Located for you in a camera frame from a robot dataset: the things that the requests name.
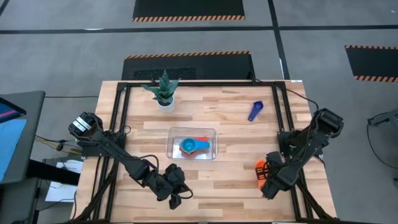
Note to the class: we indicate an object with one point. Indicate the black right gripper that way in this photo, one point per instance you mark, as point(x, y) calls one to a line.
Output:
point(278, 183)

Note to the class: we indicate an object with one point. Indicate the orange measuring cup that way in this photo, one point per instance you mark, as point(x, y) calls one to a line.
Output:
point(260, 185)

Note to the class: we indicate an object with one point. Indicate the succulent plant in white pot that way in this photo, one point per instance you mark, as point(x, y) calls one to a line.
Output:
point(164, 90)

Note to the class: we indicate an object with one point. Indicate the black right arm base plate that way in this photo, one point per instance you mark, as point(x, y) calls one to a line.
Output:
point(284, 140)

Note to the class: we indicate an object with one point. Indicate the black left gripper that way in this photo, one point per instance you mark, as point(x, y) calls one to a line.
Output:
point(172, 177)

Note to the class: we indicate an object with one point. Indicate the clear plastic basket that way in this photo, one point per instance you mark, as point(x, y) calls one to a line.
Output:
point(174, 133)

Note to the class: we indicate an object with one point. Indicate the red measuring cup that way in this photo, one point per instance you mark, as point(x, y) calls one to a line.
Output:
point(203, 139)

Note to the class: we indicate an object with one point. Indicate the black aluminium table frame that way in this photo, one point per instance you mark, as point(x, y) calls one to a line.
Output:
point(217, 84)

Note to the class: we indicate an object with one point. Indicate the large light blue measuring cup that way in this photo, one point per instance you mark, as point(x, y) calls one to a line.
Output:
point(188, 144)

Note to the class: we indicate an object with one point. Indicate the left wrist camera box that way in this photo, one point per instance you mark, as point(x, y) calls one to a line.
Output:
point(175, 202)

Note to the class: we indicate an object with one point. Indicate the black hazard-striped floor mat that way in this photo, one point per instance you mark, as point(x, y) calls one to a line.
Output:
point(373, 62)
point(186, 7)

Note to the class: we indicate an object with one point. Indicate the white paper sheet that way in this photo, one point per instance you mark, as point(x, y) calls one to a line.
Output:
point(62, 193)

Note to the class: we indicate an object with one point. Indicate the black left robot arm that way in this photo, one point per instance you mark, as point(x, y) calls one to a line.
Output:
point(124, 158)

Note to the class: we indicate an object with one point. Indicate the grey monitor with blue screen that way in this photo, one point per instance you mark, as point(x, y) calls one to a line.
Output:
point(12, 140)

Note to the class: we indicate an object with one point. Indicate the small dark blue measuring cup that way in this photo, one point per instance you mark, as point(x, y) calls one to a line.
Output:
point(258, 106)

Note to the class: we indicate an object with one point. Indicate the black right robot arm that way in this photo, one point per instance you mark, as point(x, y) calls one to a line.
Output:
point(311, 143)

